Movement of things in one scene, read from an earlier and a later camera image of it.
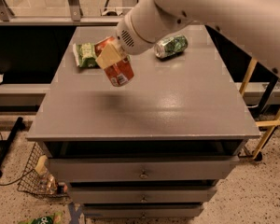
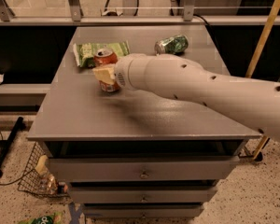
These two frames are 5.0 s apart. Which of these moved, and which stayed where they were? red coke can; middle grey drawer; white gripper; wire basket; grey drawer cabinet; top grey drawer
Moved: red coke can; white gripper
Stayed: middle grey drawer; wire basket; top grey drawer; grey drawer cabinet
